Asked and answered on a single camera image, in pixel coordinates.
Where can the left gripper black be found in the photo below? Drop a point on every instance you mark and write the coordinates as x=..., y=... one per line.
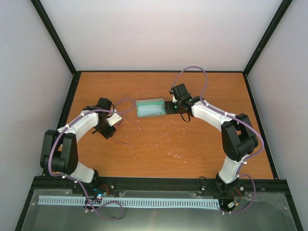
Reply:
x=108, y=133

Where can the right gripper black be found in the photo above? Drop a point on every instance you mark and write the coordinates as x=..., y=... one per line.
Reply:
x=169, y=110

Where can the pink sunglasses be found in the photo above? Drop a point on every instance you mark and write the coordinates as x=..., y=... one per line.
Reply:
x=127, y=132

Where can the grey felt glasses case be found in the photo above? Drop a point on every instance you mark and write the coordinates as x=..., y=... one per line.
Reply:
x=159, y=101

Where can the light blue cleaning cloth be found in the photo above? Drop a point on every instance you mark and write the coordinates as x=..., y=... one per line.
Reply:
x=149, y=110

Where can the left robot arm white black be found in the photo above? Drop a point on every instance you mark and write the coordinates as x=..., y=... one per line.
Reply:
x=59, y=154

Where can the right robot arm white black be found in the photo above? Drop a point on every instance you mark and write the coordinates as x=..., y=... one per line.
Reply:
x=239, y=139

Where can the metal front plate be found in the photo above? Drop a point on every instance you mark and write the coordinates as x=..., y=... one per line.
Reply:
x=255, y=212

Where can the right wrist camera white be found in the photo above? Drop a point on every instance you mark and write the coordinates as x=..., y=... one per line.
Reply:
x=173, y=97

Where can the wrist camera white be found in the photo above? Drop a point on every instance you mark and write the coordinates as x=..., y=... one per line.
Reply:
x=114, y=119
x=173, y=97

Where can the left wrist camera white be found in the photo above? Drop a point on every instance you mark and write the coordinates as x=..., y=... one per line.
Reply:
x=114, y=119

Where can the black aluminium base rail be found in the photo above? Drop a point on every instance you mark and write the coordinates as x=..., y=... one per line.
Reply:
x=204, y=187

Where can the light blue slotted cable duct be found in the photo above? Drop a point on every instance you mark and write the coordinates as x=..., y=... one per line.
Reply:
x=131, y=202

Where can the black frame post left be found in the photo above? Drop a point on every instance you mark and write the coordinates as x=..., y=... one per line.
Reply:
x=38, y=6

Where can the black frame post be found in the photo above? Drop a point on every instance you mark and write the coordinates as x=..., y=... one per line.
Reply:
x=279, y=14
x=38, y=6

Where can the black frame post right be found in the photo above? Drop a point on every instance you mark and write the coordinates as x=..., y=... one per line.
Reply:
x=279, y=14

